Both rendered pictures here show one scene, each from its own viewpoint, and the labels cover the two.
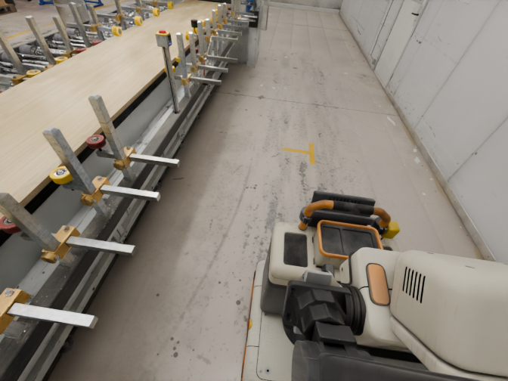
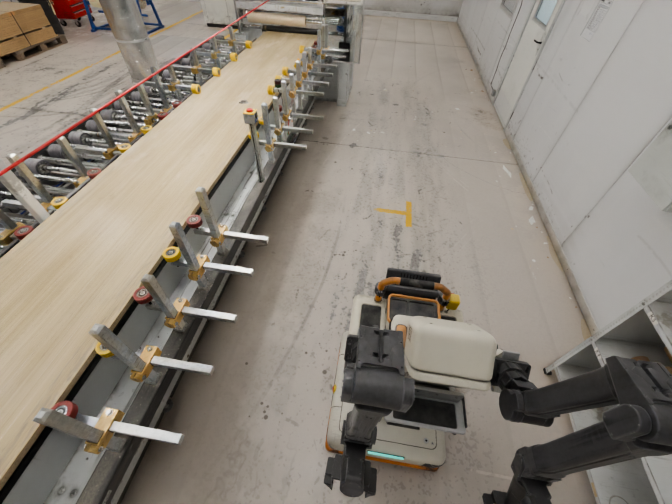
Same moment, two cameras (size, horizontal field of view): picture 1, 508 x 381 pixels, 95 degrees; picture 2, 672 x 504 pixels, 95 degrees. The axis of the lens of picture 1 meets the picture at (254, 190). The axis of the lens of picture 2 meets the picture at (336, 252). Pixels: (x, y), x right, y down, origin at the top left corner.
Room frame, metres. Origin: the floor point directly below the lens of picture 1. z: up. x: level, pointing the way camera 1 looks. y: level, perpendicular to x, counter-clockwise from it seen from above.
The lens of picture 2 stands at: (-0.27, -0.07, 2.10)
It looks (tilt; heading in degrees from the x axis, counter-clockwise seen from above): 48 degrees down; 4
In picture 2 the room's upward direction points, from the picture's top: 3 degrees clockwise
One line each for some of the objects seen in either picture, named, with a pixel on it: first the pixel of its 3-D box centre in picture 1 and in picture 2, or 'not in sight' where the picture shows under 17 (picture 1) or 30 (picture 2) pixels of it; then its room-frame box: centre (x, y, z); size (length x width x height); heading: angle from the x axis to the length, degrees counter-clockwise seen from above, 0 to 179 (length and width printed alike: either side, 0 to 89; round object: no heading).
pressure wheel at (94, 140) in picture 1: (99, 147); (196, 226); (0.92, 0.82, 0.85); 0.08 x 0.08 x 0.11
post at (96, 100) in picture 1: (115, 144); (212, 224); (0.87, 0.69, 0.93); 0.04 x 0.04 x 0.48; 87
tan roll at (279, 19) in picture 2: not in sight; (291, 20); (4.75, 1.05, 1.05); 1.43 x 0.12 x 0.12; 87
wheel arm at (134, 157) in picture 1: (138, 158); (231, 235); (0.91, 0.63, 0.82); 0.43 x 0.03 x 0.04; 87
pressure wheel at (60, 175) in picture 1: (66, 181); (174, 258); (0.67, 0.83, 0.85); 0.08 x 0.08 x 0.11
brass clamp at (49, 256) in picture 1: (60, 244); (176, 312); (0.40, 0.71, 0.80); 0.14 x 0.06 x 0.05; 177
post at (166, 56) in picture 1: (171, 82); (257, 153); (1.61, 0.66, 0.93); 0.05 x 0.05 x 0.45; 87
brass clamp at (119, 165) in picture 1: (125, 158); (219, 235); (0.90, 0.69, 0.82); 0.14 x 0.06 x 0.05; 177
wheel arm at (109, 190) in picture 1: (111, 190); (212, 267); (0.66, 0.64, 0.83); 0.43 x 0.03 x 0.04; 87
